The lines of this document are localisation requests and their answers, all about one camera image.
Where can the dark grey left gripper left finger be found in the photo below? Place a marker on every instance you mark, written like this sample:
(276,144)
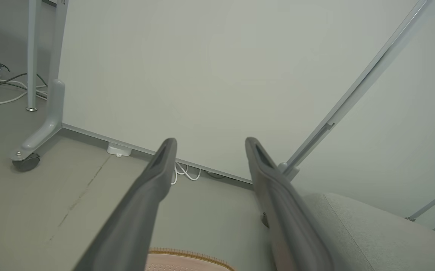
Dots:
(134,218)

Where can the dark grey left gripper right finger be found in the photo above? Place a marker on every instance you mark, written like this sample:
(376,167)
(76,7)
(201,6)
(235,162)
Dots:
(289,226)

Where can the black caster wheel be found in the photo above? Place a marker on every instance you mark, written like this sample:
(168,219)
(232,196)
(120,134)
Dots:
(27,162)

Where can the wide white partition panel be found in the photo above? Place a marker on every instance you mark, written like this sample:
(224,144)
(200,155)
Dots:
(202,75)

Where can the grey upholstered seat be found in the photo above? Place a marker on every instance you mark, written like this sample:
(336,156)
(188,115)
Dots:
(371,241)

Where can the pink cloth with tan trim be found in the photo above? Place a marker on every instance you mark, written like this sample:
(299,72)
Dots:
(187,263)

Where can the small white box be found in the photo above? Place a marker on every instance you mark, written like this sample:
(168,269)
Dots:
(119,150)

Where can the grey partition foot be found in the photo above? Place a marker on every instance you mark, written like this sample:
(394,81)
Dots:
(49,120)

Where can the grey metal table leg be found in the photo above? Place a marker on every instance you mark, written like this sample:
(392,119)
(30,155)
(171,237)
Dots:
(32,56)

